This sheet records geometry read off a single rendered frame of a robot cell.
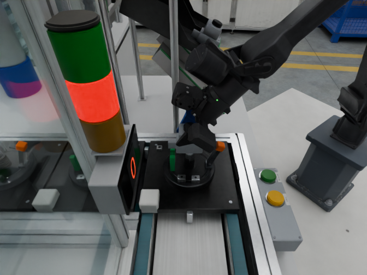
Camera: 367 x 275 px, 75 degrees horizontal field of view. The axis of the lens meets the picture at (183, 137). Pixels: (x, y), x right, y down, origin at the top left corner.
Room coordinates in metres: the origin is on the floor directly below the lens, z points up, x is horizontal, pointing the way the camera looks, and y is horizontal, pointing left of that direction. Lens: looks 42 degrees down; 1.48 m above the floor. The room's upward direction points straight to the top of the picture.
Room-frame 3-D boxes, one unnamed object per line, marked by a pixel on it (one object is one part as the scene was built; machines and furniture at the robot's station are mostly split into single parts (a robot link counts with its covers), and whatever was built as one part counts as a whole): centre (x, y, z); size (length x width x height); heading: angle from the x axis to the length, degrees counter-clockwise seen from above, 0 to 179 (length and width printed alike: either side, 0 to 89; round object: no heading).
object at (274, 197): (0.34, -0.23, 0.96); 0.04 x 0.04 x 0.02
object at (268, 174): (0.41, -0.23, 0.96); 0.04 x 0.04 x 0.02
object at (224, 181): (0.43, -0.02, 0.96); 0.24 x 0.24 x 0.02; 0
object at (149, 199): (0.33, 0.08, 0.97); 0.05 x 0.05 x 0.04; 0
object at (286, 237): (0.34, -0.23, 0.93); 0.21 x 0.07 x 0.06; 0
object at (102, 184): (0.24, 0.10, 1.29); 0.12 x 0.05 x 0.25; 0
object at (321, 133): (0.46, -0.43, 0.96); 0.15 x 0.15 x 0.20; 37
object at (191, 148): (0.43, 0.00, 1.10); 0.08 x 0.04 x 0.07; 90
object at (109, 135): (0.24, 0.10, 1.28); 0.05 x 0.05 x 0.05
